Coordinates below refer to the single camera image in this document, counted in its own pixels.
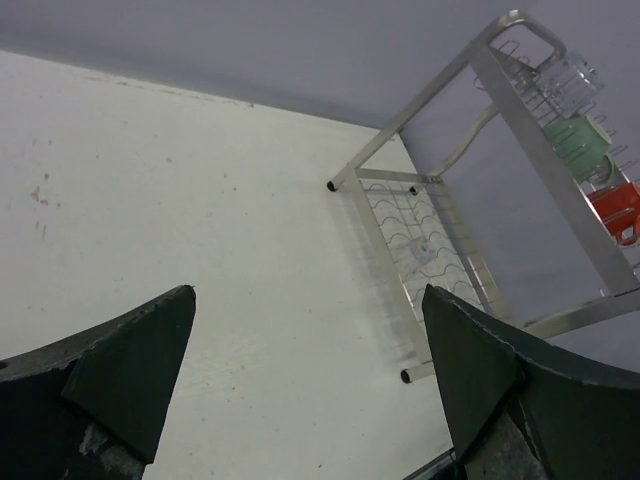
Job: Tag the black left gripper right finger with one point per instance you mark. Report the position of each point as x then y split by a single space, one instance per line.
518 407

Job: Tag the clear glass cup top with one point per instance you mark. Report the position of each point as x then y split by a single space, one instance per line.
569 84

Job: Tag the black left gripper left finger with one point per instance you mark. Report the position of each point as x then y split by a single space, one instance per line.
93 405

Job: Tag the silver metal dish rack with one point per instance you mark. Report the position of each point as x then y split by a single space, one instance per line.
515 234

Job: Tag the orange ceramic mug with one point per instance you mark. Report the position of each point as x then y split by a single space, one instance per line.
618 210

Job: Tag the clear glass lower far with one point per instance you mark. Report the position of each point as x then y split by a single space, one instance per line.
421 251

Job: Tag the mint green ceramic mug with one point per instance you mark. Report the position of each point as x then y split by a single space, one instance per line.
581 143

